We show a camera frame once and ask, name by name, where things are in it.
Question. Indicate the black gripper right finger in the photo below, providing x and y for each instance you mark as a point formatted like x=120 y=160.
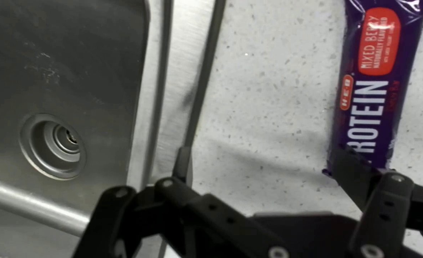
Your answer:
x=390 y=203

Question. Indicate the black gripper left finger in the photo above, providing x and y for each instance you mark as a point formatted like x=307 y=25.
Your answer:
x=193 y=225

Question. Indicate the purple protein candy bar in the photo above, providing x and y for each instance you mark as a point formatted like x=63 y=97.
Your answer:
x=378 y=50

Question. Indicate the sink drain strainer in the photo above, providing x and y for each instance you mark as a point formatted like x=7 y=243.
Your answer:
x=51 y=147

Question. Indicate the stainless steel double sink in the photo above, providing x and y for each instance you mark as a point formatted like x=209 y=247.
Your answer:
x=127 y=75

